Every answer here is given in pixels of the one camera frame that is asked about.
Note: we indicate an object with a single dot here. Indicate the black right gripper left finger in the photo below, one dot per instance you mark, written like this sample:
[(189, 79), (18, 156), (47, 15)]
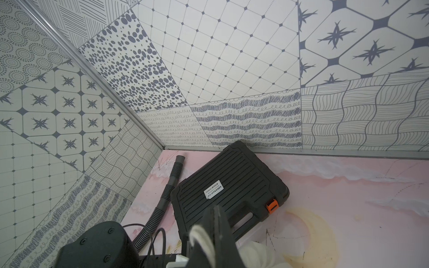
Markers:
[(197, 259)]

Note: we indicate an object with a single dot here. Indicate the black plastic tool case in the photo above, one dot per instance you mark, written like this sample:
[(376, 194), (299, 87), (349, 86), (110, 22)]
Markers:
[(237, 181)]

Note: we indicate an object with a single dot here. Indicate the beige bag drawstring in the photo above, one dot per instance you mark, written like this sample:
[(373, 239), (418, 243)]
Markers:
[(198, 235)]

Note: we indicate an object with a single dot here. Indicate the beige cloth soil bag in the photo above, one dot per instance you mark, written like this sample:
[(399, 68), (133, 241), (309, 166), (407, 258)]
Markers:
[(257, 255)]

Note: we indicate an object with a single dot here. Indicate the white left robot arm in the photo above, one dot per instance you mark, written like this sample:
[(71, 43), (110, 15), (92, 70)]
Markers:
[(105, 245)]

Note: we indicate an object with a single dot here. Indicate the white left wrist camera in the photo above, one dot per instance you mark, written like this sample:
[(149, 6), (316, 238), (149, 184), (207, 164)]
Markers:
[(180, 261)]

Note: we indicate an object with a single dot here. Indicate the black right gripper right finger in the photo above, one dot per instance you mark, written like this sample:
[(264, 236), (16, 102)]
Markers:
[(227, 252)]

